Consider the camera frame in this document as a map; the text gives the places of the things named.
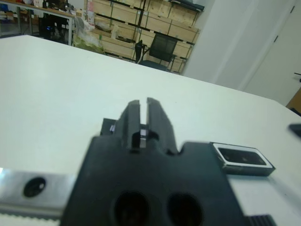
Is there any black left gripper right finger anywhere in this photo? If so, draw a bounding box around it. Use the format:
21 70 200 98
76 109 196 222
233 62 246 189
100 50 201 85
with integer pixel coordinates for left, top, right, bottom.
147 97 176 155

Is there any black mesh chair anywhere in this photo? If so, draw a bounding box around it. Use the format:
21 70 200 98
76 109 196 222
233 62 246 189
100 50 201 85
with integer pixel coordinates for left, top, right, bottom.
138 32 189 73

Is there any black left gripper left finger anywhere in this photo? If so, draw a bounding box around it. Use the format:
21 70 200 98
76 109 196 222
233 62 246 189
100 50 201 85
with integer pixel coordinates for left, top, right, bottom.
119 98 144 152

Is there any desk with white legs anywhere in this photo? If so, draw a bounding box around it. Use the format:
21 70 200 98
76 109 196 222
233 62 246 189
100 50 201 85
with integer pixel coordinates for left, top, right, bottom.
0 0 76 47

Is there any yellow-green plastic bag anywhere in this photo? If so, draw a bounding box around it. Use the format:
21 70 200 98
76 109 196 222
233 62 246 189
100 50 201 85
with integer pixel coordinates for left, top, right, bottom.
72 30 105 54

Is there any white door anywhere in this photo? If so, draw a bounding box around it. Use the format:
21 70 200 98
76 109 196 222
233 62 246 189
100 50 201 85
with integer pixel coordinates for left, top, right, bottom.
244 0 301 106

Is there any black computer tower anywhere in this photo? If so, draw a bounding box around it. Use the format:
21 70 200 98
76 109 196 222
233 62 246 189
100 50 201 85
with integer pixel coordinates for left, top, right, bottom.
39 16 71 40

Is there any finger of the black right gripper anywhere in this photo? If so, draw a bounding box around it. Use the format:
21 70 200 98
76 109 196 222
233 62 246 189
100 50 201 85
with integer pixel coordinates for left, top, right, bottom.
288 123 301 137

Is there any black box with white insert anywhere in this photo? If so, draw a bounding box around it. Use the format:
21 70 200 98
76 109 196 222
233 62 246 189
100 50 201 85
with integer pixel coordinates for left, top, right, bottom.
212 142 276 177

